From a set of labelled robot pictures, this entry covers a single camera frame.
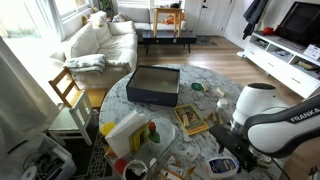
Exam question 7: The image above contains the yellow box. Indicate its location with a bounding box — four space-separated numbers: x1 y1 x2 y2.
129 122 150 154

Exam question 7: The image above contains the black plant stand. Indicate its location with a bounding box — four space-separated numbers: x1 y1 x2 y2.
99 0 115 18

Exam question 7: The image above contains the dark doormat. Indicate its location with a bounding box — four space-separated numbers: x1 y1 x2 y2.
196 35 218 47

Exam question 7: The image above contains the dark blue cardboard box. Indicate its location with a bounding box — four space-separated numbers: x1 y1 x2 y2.
125 64 181 108

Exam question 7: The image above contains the wooden chair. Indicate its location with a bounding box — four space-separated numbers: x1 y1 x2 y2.
48 66 108 109

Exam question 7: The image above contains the grey curtain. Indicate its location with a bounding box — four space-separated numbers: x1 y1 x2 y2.
0 36 61 158

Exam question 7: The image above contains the dark hanging jacket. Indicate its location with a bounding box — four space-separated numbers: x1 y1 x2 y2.
242 0 269 40

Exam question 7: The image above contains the white door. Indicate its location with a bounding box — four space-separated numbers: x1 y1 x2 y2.
194 0 236 37

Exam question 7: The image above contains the red round lid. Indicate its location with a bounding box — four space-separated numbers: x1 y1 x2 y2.
113 158 128 175

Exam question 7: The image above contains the orange snack bag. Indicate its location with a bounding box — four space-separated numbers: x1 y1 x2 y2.
159 155 196 180

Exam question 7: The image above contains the toilet paper roll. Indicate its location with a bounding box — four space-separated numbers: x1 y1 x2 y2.
20 165 38 180

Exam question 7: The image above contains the patterned cushion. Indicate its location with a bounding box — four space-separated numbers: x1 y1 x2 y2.
111 13 132 24

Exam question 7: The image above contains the yellow round lid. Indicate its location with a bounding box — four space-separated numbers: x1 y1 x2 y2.
99 121 117 138

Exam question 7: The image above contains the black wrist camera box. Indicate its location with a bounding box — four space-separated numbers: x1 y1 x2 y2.
238 146 258 173

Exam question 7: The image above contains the red item on console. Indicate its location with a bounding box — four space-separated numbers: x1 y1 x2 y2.
260 26 275 36

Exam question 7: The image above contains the patterned rug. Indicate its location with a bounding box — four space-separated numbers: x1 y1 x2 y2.
71 133 113 180

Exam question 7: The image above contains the grey white blanket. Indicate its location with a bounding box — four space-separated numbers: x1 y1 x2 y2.
63 53 107 75

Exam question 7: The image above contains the black television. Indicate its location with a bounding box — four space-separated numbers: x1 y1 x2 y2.
274 1 320 48

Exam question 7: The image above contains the red green toy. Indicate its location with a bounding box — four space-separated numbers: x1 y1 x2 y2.
147 121 161 144

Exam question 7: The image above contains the white TV console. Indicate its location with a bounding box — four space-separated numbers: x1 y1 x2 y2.
237 31 320 100

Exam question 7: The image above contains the yellow picture book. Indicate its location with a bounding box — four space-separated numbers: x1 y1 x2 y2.
172 103 210 136

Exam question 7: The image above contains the black coffee table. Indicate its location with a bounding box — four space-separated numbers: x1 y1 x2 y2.
141 29 198 55

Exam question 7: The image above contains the wooden stool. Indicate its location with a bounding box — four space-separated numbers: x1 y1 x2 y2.
152 7 185 38

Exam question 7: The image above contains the white container with blue lid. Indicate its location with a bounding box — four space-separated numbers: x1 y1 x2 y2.
207 156 240 179

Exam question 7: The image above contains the grey storage bin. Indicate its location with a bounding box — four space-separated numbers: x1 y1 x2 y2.
0 133 78 180

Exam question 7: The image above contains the white two-seat sofa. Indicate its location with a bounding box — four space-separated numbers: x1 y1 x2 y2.
117 6 188 33

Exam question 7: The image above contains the white chair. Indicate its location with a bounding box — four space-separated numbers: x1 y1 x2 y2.
47 91 95 147

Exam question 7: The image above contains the small white cup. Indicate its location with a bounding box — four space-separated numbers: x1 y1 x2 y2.
185 146 199 163

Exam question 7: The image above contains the floral cushion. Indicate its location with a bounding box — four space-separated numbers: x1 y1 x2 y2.
87 10 108 28

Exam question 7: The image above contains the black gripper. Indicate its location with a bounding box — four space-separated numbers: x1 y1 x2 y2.
208 124 249 164

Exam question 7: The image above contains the white paper bag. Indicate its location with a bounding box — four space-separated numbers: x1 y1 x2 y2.
104 110 149 160

